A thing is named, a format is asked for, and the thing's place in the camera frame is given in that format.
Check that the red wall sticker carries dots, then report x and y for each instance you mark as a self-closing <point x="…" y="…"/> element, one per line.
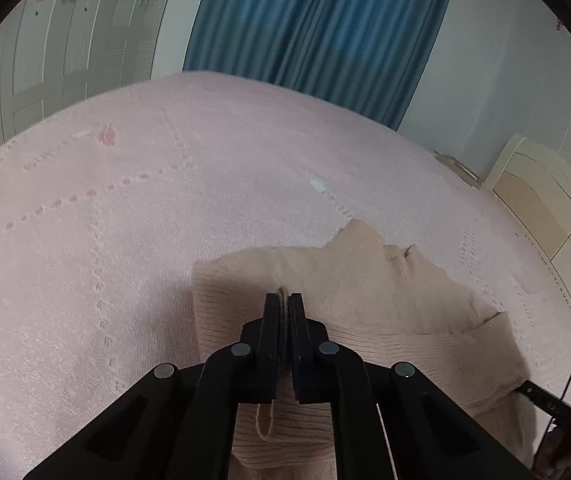
<point x="559" y="24"/>

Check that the blue curtain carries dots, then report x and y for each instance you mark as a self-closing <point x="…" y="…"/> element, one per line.
<point x="315" y="25"/>

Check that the person's right hand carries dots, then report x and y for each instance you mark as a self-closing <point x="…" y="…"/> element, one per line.
<point x="555" y="460"/>

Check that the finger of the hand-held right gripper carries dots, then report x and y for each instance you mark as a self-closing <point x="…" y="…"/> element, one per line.
<point x="545" y="399"/>

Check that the beige knit sweater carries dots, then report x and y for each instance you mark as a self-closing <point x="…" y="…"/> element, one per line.
<point x="390" y="305"/>

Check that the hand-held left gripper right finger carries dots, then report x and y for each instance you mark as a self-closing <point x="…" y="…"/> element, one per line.
<point x="296" y="320"/>

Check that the white wardrobe with floral decals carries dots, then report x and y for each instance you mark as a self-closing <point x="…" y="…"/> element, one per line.
<point x="65" y="50"/>

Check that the cream bed headboard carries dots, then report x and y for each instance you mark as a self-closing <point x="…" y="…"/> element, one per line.
<point x="555" y="200"/>

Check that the bedside table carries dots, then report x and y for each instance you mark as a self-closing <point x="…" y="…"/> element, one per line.
<point x="458" y="167"/>

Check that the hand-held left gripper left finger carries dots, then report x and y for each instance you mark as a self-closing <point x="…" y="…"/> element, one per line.
<point x="274" y="320"/>

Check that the pink bedspread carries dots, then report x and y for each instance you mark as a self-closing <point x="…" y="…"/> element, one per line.
<point x="140" y="240"/>

